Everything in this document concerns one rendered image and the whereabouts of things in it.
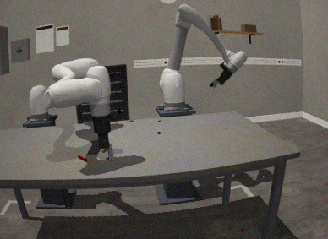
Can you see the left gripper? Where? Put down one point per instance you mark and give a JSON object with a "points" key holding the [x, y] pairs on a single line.
{"points": [[229, 70]]}

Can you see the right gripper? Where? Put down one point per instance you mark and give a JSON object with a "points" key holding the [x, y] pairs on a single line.
{"points": [[101, 122]]}

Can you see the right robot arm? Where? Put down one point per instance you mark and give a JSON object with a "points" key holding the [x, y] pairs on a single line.
{"points": [[88, 82]]}

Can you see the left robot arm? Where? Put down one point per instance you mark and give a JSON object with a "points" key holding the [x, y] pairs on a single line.
{"points": [[172, 84]]}

